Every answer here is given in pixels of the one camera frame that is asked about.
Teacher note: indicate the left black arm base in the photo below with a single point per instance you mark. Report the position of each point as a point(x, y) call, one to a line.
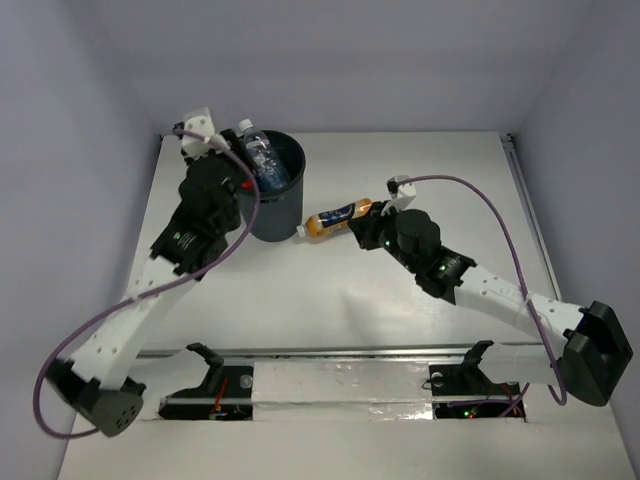
point(196, 373)

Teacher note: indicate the clear unlabelled plastic bottle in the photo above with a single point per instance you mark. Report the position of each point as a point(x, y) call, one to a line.
point(270, 170)

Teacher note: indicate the orange drink bottle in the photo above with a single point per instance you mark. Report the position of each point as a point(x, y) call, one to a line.
point(324, 224)

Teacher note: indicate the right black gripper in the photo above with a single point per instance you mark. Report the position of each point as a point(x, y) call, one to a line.
point(367, 225)

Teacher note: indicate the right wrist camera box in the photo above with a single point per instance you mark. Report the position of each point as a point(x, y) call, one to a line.
point(402, 192)

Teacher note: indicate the white foam block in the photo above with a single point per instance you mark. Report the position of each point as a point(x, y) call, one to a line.
point(348, 391)

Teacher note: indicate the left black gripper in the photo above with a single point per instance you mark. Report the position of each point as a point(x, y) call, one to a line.
point(232, 151)

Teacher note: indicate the aluminium rail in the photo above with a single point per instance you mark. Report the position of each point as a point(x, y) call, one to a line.
point(349, 352)

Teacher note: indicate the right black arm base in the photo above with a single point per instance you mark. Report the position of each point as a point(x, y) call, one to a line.
point(465, 379)

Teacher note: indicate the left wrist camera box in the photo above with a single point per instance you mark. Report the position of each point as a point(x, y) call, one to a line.
point(199, 122)

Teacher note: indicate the dark grey plastic bin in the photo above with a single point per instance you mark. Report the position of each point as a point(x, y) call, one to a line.
point(280, 212)

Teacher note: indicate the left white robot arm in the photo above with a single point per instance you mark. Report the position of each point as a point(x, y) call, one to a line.
point(89, 370)

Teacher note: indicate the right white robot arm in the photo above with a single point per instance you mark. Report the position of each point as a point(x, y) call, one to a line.
point(583, 349)

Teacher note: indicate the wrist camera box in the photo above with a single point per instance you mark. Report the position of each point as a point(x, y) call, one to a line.
point(199, 122)
point(402, 192)

